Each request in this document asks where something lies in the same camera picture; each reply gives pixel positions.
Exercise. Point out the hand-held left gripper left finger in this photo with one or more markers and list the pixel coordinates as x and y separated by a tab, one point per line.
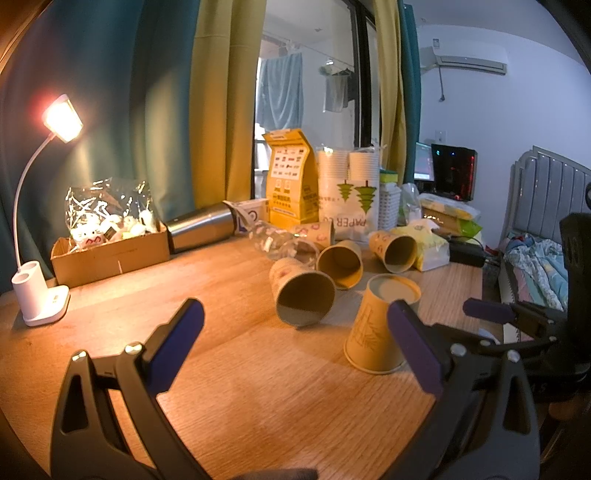
178	341

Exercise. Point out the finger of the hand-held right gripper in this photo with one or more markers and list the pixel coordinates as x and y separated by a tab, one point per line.
489	311

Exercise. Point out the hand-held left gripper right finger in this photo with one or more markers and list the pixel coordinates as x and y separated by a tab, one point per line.
413	350

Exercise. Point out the large paper cup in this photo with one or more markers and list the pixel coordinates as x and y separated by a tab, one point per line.
302	295

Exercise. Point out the paper cup with line drawing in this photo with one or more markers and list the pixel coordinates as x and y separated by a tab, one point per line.
369	332

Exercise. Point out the paper cup with pink print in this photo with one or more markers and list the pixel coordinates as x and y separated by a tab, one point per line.
318	233
395	251

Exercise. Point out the plain brown paper cup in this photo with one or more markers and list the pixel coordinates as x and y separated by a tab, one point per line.
339	263

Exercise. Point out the patterned blanket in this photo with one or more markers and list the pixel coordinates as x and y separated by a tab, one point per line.
535	267

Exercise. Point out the black power adapter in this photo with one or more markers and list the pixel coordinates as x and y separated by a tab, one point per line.
466	253

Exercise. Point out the yellow tissue pack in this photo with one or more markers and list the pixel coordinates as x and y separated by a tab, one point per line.
431	254

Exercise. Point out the green packet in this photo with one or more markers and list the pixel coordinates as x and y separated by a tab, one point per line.
468	229

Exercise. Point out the grey bed headboard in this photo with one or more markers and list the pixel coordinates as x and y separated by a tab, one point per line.
549	184

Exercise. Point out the cardboard box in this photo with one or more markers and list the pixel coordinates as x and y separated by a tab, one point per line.
111	258

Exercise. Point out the yellow packet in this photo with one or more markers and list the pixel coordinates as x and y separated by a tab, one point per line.
450	208

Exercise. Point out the stainless steel thermos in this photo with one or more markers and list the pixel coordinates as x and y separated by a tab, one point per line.
198	228

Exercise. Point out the crumpled clear plastic bag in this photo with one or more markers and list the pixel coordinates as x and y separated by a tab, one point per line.
410	203

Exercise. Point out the clear plastic bottle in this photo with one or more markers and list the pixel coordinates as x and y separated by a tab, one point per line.
277	242

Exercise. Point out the white desk lamp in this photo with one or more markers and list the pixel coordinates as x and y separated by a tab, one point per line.
39	300

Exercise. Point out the black computer case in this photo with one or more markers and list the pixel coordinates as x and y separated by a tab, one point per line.
455	170

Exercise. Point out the small white and blue box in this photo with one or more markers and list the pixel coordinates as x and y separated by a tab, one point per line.
251	216

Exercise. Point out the white plastic basket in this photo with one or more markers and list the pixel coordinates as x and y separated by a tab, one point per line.
388	203

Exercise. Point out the clear bag of small toys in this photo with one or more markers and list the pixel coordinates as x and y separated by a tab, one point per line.
106	207

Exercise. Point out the pack of white paper cups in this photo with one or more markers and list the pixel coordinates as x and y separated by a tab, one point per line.
346	203

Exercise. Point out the computer monitor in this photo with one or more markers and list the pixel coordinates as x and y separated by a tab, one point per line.
425	162

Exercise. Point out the green sponge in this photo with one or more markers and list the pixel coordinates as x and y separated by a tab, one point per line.
388	176

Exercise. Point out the yellow paper bag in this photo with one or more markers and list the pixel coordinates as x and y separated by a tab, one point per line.
288	184

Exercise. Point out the teal curtain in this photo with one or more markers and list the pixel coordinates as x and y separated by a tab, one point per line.
412	115
115	115

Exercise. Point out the yellow curtain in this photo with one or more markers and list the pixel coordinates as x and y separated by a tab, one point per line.
226	115
390	92

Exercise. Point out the white air conditioner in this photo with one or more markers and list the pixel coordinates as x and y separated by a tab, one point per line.
466	59

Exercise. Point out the hanging grey garment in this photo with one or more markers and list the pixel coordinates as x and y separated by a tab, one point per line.
335	92

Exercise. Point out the hanging blue towel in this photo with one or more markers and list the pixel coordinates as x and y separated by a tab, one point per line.
279	92

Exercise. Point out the white wall socket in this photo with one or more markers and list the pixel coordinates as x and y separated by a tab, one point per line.
442	136

